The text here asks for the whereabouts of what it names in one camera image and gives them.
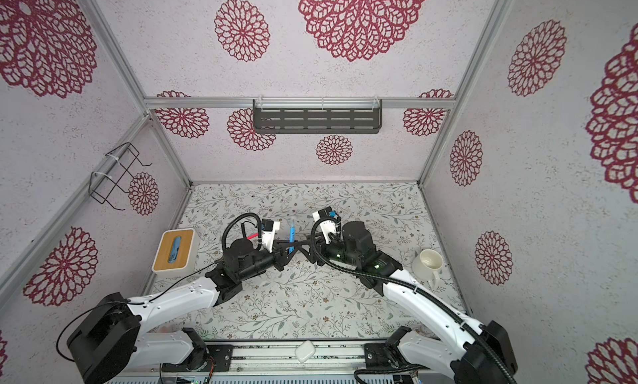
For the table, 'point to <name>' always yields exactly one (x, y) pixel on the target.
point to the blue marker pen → (292, 236)
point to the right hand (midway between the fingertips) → (302, 238)
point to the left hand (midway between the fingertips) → (299, 247)
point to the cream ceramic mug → (426, 265)
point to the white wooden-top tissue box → (177, 254)
